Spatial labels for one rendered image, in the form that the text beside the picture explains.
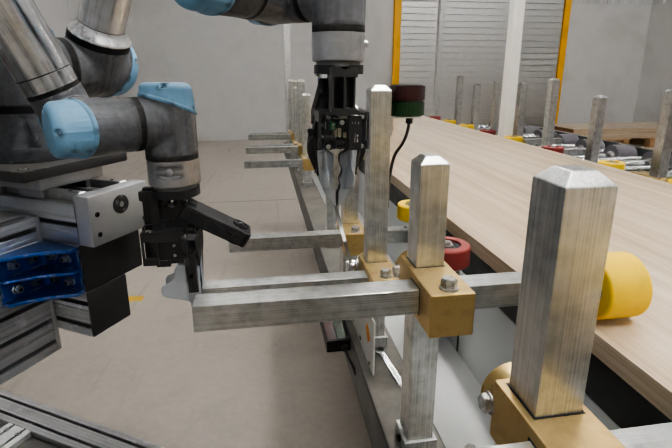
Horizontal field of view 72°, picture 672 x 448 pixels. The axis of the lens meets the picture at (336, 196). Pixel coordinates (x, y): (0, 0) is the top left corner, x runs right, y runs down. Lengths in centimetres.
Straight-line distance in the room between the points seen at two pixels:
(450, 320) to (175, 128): 44
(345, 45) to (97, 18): 54
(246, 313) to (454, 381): 56
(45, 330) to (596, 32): 1015
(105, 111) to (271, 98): 778
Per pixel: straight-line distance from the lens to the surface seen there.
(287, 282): 78
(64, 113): 66
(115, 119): 67
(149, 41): 861
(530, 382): 37
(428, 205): 54
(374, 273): 79
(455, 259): 80
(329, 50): 65
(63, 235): 94
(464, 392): 96
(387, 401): 79
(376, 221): 80
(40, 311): 102
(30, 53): 78
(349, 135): 65
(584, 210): 31
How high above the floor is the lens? 120
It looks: 15 degrees down
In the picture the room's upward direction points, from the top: straight up
